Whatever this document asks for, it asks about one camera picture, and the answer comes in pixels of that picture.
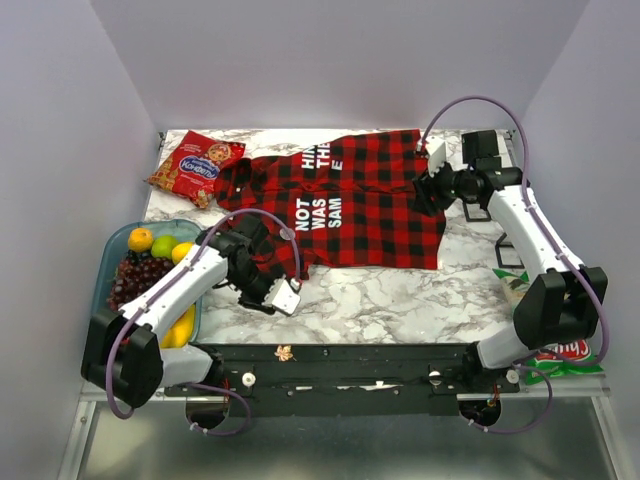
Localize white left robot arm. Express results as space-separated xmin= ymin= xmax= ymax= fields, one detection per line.
xmin=81 ymin=208 xmax=301 ymax=419

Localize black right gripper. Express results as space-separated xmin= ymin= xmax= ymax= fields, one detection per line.
xmin=410 ymin=154 xmax=475 ymax=218

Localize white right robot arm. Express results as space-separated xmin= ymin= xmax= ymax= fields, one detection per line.
xmin=413 ymin=130 xmax=608 ymax=392

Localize dark red grapes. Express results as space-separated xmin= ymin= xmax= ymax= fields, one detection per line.
xmin=107 ymin=250 xmax=174 ymax=311

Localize orange mandarin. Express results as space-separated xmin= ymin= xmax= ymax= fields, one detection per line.
xmin=127 ymin=227 xmax=154 ymax=253

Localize green lime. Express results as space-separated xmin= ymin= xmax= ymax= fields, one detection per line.
xmin=151 ymin=235 xmax=179 ymax=259

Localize yellow orange fruit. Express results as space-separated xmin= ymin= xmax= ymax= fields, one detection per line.
xmin=171 ymin=242 xmax=194 ymax=265

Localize red black plaid shirt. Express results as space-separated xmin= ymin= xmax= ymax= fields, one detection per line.
xmin=215 ymin=129 xmax=446 ymax=279

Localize gold leaf brooch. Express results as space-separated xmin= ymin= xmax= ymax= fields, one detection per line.
xmin=274 ymin=345 xmax=295 ymax=362

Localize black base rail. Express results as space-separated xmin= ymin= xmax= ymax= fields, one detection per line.
xmin=163 ymin=342 xmax=522 ymax=417

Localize clear round sticker on shirt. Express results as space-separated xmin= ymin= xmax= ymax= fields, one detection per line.
xmin=280 ymin=228 xmax=295 ymax=241

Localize teal plastic fruit tray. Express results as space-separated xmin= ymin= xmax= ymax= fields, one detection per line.
xmin=83 ymin=220 xmax=202 ymax=364

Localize red candy bag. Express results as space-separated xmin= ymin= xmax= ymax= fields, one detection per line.
xmin=146 ymin=130 xmax=246 ymax=209

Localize green chips bag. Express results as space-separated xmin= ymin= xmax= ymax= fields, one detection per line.
xmin=493 ymin=268 xmax=604 ymax=385

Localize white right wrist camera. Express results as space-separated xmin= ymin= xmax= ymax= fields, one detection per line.
xmin=416 ymin=136 xmax=447 ymax=177

